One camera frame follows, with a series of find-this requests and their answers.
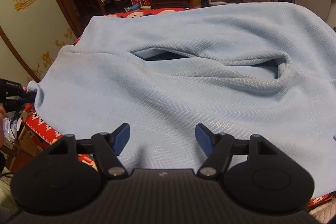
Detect light blue knit garment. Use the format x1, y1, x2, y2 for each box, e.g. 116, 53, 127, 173
27, 2, 336, 198

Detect red patterned table cover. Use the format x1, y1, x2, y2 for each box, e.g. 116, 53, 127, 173
20, 7, 336, 212

